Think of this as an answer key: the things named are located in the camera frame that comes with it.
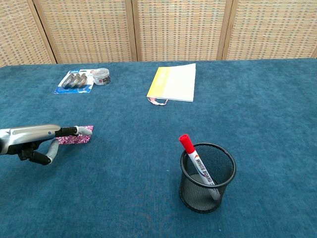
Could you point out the woven rattan folding screen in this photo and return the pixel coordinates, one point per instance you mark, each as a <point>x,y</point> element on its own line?
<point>86,29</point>

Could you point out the black mesh pen holder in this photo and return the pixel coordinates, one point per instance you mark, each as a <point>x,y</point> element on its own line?
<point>198,198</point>

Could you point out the yellow and white notebook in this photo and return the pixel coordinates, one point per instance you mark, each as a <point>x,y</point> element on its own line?
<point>175,84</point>

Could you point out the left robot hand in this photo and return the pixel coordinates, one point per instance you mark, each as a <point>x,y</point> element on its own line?
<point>29,138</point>

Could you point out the pink white patterned card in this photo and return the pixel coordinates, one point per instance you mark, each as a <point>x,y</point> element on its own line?
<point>76,139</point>

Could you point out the red-capped whiteboard marker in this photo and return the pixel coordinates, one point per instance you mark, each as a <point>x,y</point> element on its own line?
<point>189,146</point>

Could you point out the blue binder clip blister pack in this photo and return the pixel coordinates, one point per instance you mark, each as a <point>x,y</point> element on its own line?
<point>74,89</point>

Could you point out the blue carpet table cover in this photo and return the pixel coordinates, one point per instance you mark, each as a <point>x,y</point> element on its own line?
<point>148,148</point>

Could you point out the clear round clip tub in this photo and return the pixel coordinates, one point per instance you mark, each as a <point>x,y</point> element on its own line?
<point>101,79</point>

